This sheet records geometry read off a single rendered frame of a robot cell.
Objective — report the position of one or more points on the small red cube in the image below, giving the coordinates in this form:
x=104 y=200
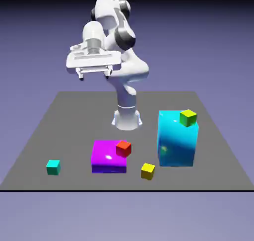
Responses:
x=123 y=148

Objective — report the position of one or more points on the small lime green cube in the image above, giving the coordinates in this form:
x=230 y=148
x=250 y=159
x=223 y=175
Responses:
x=188 y=117

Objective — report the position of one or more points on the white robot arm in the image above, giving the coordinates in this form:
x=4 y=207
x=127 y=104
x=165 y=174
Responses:
x=127 y=70

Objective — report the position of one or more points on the small teal cube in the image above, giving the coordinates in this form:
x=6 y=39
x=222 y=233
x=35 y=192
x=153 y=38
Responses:
x=53 y=167

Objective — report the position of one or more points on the small yellow cube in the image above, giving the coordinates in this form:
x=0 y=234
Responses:
x=147 y=171

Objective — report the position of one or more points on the large magenta box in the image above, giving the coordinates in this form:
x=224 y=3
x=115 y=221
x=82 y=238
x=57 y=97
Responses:
x=108 y=155

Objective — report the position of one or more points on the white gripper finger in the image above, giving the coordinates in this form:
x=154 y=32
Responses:
x=108 y=71
x=80 y=74

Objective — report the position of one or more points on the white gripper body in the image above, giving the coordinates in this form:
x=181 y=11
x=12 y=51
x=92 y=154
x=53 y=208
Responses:
x=93 y=61

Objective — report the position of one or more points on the large cyan box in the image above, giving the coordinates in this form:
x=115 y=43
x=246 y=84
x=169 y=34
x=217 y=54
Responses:
x=176 y=141

